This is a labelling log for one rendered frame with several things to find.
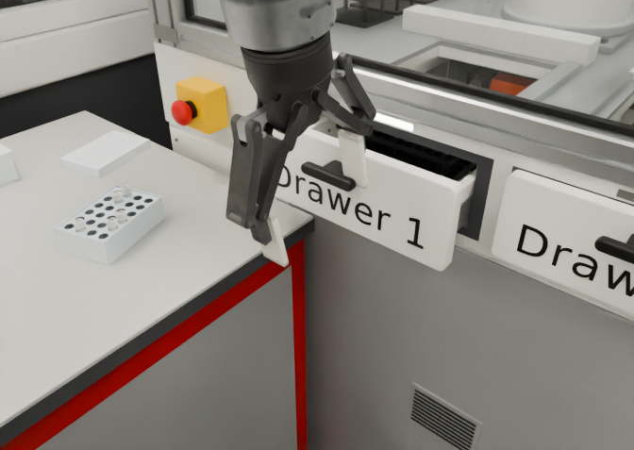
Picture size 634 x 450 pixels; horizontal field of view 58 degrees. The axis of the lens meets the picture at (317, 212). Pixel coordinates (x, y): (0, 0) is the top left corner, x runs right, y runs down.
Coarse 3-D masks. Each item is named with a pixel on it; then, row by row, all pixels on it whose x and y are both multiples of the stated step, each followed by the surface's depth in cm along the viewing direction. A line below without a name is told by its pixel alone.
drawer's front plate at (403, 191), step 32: (288, 160) 73; (320, 160) 69; (384, 160) 63; (288, 192) 76; (352, 192) 68; (384, 192) 65; (416, 192) 62; (448, 192) 59; (352, 224) 70; (384, 224) 67; (448, 224) 60; (416, 256) 66; (448, 256) 63
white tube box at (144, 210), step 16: (112, 192) 83; (144, 192) 83; (80, 208) 79; (96, 208) 79; (112, 208) 80; (128, 208) 79; (144, 208) 79; (160, 208) 82; (64, 224) 76; (96, 224) 76; (128, 224) 76; (144, 224) 80; (64, 240) 75; (80, 240) 74; (96, 240) 73; (112, 240) 74; (128, 240) 77; (80, 256) 76; (96, 256) 74; (112, 256) 75
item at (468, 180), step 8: (320, 120) 81; (328, 120) 81; (312, 128) 79; (320, 128) 80; (328, 128) 82; (336, 128) 83; (336, 136) 84; (464, 176) 79; (472, 176) 67; (464, 184) 66; (472, 184) 66; (464, 192) 66; (472, 192) 68; (464, 200) 66; (464, 208) 67; (464, 216) 68; (464, 224) 69
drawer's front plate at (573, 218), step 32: (512, 192) 61; (544, 192) 59; (576, 192) 58; (512, 224) 63; (544, 224) 61; (576, 224) 58; (608, 224) 56; (512, 256) 65; (544, 256) 62; (576, 256) 60; (608, 256) 57; (576, 288) 61; (608, 288) 59
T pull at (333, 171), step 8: (336, 160) 67; (304, 168) 66; (312, 168) 65; (320, 168) 65; (328, 168) 65; (336, 168) 65; (312, 176) 66; (320, 176) 65; (328, 176) 64; (336, 176) 64; (344, 176) 64; (336, 184) 64; (344, 184) 63; (352, 184) 63
